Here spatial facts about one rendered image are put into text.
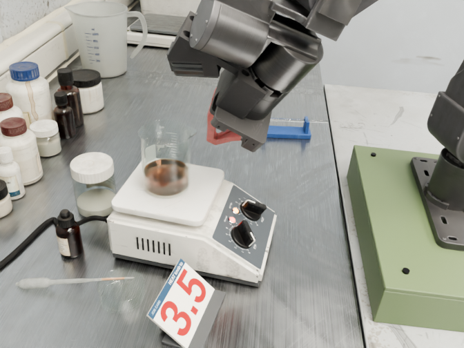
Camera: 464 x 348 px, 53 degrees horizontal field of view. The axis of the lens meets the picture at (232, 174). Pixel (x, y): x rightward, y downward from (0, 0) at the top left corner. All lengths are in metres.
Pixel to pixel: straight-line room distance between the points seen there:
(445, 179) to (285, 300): 0.26
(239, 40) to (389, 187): 0.36
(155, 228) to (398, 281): 0.29
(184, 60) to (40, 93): 0.44
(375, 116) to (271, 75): 0.61
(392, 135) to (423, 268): 0.45
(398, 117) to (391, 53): 0.99
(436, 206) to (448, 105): 0.14
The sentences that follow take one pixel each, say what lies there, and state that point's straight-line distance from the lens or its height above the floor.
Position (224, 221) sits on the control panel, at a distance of 0.59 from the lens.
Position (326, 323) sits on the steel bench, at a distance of 0.58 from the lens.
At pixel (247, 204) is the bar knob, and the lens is 0.62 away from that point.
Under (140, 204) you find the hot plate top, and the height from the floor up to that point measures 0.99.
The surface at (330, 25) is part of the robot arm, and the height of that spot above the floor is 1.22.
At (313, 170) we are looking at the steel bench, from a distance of 0.83.
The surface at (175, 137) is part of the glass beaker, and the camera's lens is 0.60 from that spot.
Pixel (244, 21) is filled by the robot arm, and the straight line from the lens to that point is 0.44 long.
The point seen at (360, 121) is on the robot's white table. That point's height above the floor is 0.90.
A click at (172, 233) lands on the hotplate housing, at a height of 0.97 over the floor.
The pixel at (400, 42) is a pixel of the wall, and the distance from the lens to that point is 2.05.
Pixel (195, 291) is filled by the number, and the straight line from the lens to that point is 0.57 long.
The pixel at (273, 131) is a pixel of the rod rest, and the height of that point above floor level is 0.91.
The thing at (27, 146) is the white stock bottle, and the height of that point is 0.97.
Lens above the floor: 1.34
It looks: 34 degrees down
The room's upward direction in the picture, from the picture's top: 4 degrees clockwise
